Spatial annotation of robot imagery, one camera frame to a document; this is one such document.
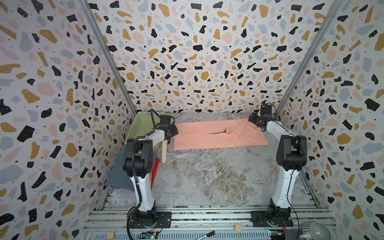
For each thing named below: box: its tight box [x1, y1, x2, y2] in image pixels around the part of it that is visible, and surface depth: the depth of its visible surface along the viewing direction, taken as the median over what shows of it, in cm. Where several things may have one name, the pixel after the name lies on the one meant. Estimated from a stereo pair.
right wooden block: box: [234, 224, 242, 233], surface depth 73 cm
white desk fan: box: [299, 222, 332, 240], surface depth 71 cm
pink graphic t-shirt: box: [173, 118, 269, 151], surface depth 109 cm
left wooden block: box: [106, 230, 115, 240], surface depth 71 cm
